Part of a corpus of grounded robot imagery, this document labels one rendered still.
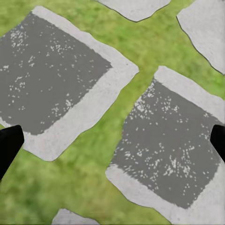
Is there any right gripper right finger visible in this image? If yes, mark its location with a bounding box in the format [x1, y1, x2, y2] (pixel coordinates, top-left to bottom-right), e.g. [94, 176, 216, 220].
[210, 124, 225, 162]

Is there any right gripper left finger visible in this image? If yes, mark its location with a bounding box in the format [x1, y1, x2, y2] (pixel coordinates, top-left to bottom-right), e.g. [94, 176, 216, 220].
[0, 125, 24, 181]

